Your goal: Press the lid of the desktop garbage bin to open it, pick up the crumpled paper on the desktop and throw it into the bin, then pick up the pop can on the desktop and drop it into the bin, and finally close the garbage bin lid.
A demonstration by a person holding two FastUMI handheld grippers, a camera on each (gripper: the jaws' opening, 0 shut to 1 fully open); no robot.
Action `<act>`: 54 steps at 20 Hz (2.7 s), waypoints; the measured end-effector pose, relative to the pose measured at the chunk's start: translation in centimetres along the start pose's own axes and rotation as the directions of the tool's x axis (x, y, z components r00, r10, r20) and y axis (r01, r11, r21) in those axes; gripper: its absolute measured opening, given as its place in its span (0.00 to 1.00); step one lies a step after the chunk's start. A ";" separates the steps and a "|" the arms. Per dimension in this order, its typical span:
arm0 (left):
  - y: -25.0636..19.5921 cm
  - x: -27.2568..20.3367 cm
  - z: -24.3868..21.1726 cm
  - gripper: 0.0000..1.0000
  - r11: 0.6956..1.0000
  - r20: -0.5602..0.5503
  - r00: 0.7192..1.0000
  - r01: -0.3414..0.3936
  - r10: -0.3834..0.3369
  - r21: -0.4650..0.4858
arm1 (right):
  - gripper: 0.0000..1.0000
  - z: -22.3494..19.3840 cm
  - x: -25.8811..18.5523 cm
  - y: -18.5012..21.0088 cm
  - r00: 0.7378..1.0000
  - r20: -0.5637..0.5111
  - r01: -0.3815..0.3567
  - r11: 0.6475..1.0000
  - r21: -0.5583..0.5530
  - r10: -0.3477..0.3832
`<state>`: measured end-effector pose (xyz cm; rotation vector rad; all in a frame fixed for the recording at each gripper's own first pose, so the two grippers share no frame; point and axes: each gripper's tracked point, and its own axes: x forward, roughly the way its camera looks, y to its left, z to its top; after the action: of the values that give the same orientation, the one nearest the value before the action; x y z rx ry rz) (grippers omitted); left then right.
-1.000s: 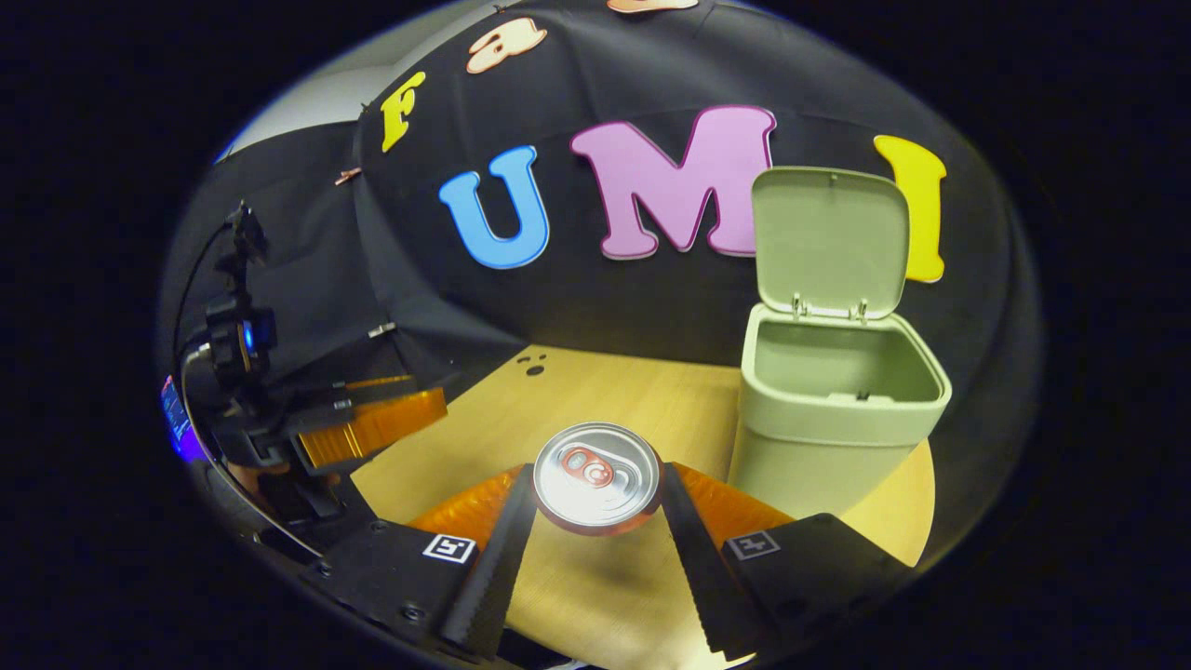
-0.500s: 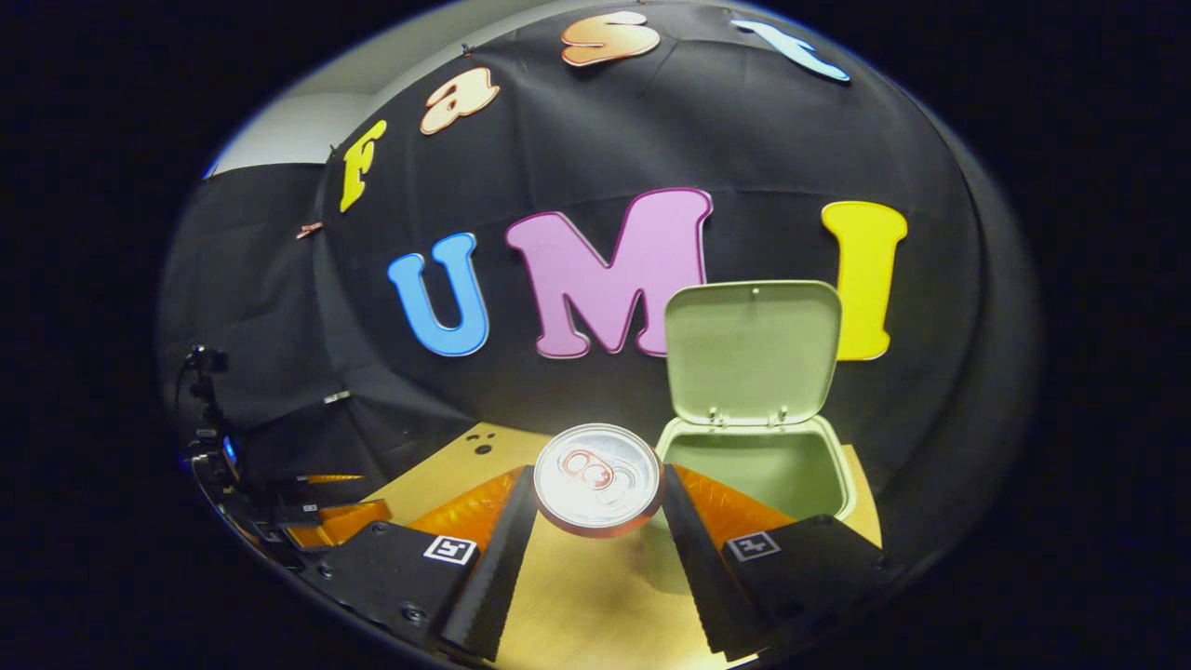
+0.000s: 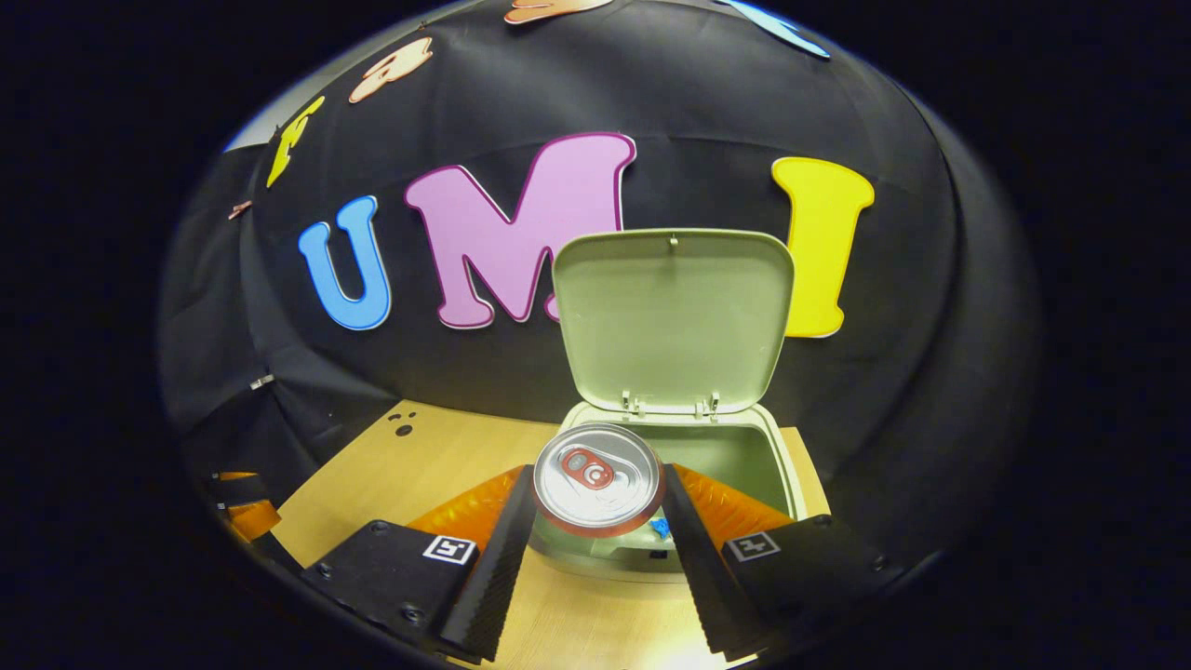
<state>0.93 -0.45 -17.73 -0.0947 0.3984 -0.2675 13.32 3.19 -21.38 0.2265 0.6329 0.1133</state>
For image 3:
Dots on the copper clip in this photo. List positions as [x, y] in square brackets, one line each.
[240, 209]

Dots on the blue paper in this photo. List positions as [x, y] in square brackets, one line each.
[660, 528]

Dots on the silver clip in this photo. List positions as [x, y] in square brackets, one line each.
[261, 381]

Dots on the red pop can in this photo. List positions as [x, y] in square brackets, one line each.
[595, 479]

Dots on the green desktop garbage bin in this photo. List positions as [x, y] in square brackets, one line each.
[675, 316]

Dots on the black backdrop cloth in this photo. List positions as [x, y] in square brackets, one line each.
[698, 112]

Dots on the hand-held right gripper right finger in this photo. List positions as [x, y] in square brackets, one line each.
[698, 577]

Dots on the wooden desktop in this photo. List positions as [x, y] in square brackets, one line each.
[437, 456]

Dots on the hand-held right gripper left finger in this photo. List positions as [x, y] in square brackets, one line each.
[498, 577]

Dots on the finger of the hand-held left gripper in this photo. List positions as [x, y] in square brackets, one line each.
[240, 489]
[253, 521]

